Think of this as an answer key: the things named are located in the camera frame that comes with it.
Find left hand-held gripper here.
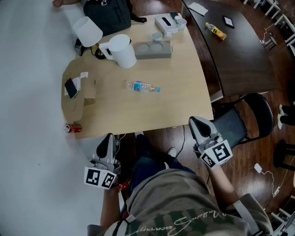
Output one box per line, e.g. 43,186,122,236
84,133,122,191

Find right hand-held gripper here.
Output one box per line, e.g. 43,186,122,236
189,116,232,170

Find clear plastic water bottle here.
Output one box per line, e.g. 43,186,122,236
124,80,161,94

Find person's right forearm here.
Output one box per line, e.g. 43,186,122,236
205,164,240,205

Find person's left forearm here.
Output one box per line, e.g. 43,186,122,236
100,184,123,231

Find yellow drink bottle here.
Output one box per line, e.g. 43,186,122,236
205,22,227,41

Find dark padded chair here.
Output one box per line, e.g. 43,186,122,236
211,92,275,148

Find red soda can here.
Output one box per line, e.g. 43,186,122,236
64,124,83,134

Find red clip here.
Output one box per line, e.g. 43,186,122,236
118,179,131,192

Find person's blue jeans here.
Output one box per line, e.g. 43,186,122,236
130,133,197,192

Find flat cardboard box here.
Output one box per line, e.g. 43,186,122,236
61,59,96,123

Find black smartphone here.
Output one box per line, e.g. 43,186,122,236
64,77,78,100

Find person's gray shirt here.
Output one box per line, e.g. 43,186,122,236
99,169,274,236

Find black stool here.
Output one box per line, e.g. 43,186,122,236
272,139,295,171

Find gray cup holder tray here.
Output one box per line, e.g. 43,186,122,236
135,41,173,60

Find white electric kettle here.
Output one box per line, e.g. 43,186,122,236
99,34,137,69

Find black power adapter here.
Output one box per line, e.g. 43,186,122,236
74,38,86,57

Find white cup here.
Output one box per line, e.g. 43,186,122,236
151,31,163,43
176,18,188,32

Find small black box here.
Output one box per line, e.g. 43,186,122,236
222,15,236,30

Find white tissue box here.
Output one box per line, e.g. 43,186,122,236
154,13,179,33

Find white cylindrical lamp shade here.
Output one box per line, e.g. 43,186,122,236
73,16,106,60

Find white napkin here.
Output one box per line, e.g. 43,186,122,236
187,2,209,17

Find black backpack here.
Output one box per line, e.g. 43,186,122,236
83,0,148,37

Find white metal racks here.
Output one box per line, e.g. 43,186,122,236
243,0,295,58

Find black floor cable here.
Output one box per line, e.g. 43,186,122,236
175,125,186,158

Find white charger with cable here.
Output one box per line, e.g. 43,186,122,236
254,163,281,198

